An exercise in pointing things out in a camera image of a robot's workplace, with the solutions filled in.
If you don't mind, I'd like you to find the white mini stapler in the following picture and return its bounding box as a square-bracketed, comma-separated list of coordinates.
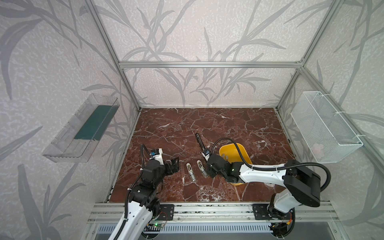
[186, 163, 196, 182]
[197, 160, 208, 178]

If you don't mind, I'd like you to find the black stapler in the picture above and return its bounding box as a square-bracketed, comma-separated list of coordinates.
[195, 133, 206, 151]

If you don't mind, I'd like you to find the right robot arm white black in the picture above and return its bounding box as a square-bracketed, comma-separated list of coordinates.
[207, 154, 321, 214]

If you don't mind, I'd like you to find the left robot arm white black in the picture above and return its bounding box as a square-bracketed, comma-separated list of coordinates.
[109, 157, 180, 240]

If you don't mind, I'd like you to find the yellow plastic tray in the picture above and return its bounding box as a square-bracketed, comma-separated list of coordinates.
[219, 143, 252, 186]

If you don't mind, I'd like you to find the green circuit board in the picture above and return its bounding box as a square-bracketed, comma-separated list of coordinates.
[144, 222, 166, 232]

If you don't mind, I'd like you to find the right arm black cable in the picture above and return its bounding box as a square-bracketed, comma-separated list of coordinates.
[210, 137, 332, 193]

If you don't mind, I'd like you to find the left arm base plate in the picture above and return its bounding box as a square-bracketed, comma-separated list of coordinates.
[156, 204, 175, 222]

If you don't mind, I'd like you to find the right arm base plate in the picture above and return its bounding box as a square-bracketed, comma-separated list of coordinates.
[252, 204, 293, 221]

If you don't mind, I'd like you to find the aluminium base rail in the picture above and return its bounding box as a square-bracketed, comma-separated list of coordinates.
[87, 202, 340, 224]

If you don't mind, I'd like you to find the clear plastic wall bin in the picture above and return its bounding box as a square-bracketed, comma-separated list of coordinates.
[43, 94, 120, 163]

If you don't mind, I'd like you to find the aluminium frame crossbar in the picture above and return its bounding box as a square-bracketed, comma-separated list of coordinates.
[119, 61, 301, 69]

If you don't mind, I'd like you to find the white wire mesh basket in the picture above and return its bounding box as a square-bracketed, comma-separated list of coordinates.
[291, 91, 364, 164]

